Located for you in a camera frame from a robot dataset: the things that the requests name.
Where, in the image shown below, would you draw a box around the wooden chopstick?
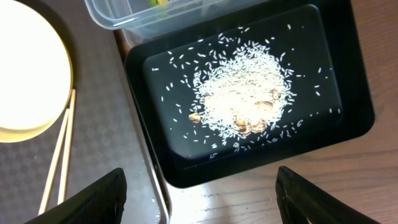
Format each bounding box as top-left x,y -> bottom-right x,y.
38,109 -> 70,215
57,89 -> 76,205

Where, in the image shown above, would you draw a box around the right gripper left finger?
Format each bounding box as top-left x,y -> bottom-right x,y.
26,168 -> 127,224

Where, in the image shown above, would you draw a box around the wooden chopstick left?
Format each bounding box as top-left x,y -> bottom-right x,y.
38,109 -> 70,215

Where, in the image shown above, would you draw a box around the wooden chopstick right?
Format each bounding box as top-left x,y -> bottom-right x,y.
57,89 -> 76,205

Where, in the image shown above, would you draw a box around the rice and food scraps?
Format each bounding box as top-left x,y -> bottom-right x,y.
143,24 -> 343,160

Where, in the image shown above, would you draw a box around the brown serving tray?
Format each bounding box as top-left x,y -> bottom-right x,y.
1,1 -> 169,223

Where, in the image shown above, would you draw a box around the black tray bin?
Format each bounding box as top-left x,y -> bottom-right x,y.
124,0 -> 374,188

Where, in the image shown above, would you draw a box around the green snack wrapper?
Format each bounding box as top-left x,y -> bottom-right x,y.
149,0 -> 169,7

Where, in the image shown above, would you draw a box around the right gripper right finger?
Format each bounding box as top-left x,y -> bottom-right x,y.
275,166 -> 378,224

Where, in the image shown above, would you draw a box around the yellow plate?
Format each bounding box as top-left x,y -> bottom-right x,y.
0,6 -> 74,144

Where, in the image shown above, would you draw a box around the clear plastic bin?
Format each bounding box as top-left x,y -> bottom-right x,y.
84,0 -> 262,46

